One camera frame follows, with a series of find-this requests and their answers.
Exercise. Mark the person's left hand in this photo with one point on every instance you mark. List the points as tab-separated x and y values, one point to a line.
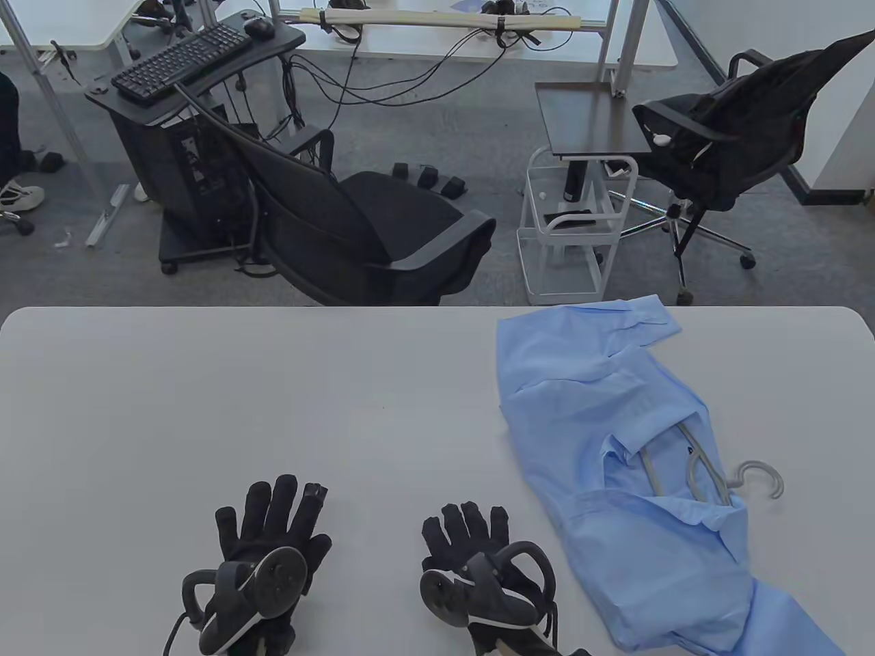
284	519

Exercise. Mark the dark brown side table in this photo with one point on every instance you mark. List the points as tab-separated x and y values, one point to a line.
588	119

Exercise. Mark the black computer cart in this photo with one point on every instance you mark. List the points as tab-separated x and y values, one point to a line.
280	37

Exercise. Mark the black chair caster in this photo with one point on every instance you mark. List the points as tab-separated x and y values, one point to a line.
24	225

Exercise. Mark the light blue long-sleeve shirt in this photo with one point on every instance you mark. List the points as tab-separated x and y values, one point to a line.
615	567

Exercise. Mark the person's right hand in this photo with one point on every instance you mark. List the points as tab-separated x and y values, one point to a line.
465	540

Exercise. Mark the beige rolled bundle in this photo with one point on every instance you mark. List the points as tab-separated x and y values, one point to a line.
424	20

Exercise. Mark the black hand controller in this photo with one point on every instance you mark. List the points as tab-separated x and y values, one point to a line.
444	594
273	581

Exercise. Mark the white desk with metal legs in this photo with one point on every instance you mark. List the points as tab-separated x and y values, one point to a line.
61	27

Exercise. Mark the black computer tower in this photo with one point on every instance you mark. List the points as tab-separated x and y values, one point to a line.
150	157

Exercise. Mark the black left hand controller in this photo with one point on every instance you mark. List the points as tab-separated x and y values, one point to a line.
273	581

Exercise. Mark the person's right forearm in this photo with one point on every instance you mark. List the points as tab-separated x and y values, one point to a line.
516	648

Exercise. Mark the small black floor block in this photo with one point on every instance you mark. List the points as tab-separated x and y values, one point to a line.
402	171
428	178
452	188

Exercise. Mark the white utility cart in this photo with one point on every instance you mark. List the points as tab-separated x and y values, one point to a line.
547	184

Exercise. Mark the black chrome-base office chair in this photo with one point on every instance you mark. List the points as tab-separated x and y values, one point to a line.
683	119

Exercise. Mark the long white desk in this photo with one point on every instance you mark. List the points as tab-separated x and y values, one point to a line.
410	44

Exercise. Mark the black keyboard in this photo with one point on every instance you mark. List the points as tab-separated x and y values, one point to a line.
181	61

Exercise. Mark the black computer mouse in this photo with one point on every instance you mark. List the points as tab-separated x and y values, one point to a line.
259	27

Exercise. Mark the gray hanger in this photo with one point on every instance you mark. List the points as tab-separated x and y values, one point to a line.
779	484

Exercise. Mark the black right hand controller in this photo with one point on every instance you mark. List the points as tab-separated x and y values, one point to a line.
444	594

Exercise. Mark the black jacket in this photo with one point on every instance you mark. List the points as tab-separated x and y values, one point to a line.
786	109

